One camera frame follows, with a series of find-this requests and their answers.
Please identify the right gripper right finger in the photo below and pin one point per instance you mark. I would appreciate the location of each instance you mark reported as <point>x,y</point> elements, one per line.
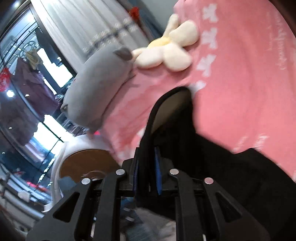
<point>200,202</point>

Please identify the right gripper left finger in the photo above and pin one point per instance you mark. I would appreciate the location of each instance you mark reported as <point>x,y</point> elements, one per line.
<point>92,209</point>

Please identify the black pants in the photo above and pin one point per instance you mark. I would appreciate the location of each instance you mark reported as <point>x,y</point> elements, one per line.
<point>257,182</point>

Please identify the white round stool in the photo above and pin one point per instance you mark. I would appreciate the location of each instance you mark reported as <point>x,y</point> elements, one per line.
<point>80,157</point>

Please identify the grey plush toy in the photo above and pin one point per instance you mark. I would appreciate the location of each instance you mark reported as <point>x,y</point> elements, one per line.
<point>96,84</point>

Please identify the pink bow-print blanket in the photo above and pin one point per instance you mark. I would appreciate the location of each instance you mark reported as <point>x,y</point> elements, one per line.
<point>242,79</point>

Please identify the cream flower plush toy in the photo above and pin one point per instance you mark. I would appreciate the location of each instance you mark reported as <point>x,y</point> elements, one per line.
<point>169,49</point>

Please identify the white sheer curtain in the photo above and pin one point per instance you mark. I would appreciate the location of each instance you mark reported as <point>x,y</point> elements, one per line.
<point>80,28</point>

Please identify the red hanging ornament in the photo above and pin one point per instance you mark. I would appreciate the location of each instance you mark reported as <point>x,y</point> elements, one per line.
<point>134,13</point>

